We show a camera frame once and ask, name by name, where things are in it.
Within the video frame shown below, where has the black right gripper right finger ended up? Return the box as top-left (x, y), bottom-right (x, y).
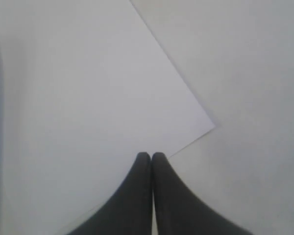
top-left (152, 152), bottom-right (251, 235)

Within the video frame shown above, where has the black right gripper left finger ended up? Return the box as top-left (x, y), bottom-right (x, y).
top-left (70, 152), bottom-right (152, 235)

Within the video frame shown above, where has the white paper sheet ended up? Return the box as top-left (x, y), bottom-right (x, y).
top-left (0, 0), bottom-right (214, 235)

